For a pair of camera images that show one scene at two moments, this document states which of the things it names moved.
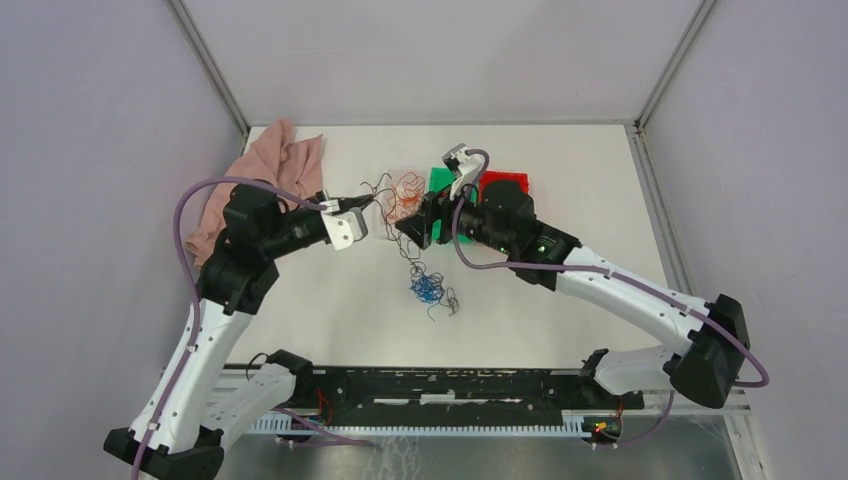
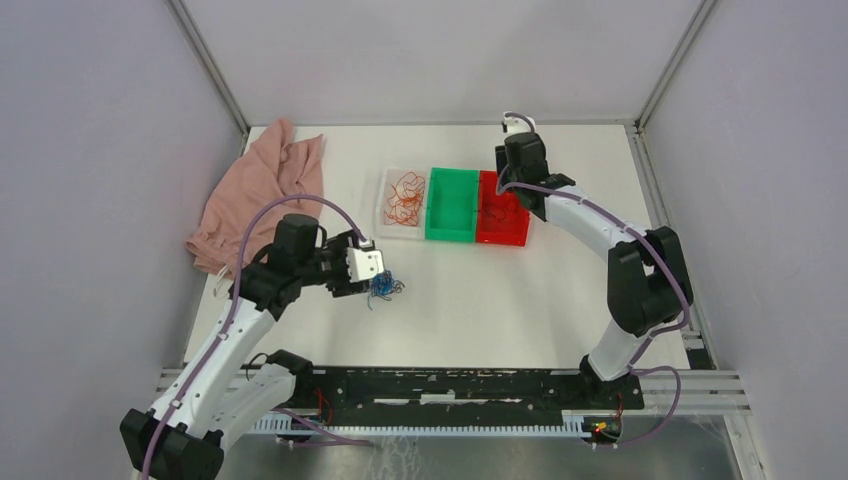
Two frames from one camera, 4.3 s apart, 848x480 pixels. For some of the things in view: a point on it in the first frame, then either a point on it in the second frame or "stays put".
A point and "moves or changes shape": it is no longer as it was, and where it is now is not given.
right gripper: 419,226 → 503,153
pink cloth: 274,158 stays put
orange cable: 407,196 stays put
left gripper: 354,201 → 339,243
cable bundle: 428,288 → 382,286
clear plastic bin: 405,191 stays put
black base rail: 455,392 stays put
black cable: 373,189 moves or changes shape
